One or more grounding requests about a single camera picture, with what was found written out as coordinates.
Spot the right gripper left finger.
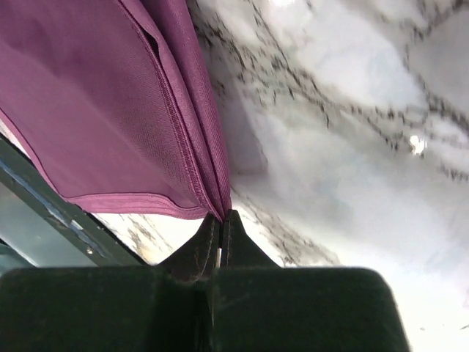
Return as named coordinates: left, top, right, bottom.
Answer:
left=1, top=216, right=221, bottom=351

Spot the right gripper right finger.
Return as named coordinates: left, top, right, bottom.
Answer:
left=210, top=210, right=410, bottom=351

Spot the purple cloth napkin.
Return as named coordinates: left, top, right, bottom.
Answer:
left=1, top=1, right=231, bottom=219

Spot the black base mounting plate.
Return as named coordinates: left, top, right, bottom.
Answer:
left=1, top=137, right=145, bottom=266

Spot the aluminium frame rail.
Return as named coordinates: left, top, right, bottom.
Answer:
left=0, top=179, right=96, bottom=272

